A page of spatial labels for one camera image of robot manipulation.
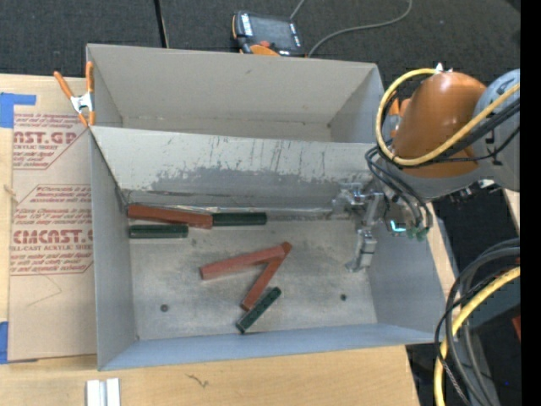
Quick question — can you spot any red-brown flat block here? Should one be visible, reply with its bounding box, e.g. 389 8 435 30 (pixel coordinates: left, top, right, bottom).
126 203 214 230
199 241 293 281
240 255 286 312

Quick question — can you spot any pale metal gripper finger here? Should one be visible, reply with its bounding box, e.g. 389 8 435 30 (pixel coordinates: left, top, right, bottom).
362 232 379 269
344 228 367 273

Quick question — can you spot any brown cardboard board red print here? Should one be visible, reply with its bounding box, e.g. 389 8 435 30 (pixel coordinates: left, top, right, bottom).
0 73 99 364

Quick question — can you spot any dark green flat block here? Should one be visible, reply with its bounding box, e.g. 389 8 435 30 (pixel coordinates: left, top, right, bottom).
234 286 283 335
211 211 269 228
128 223 190 240

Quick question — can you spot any grey metal bin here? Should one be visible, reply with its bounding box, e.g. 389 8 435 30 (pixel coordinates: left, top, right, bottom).
85 43 447 372

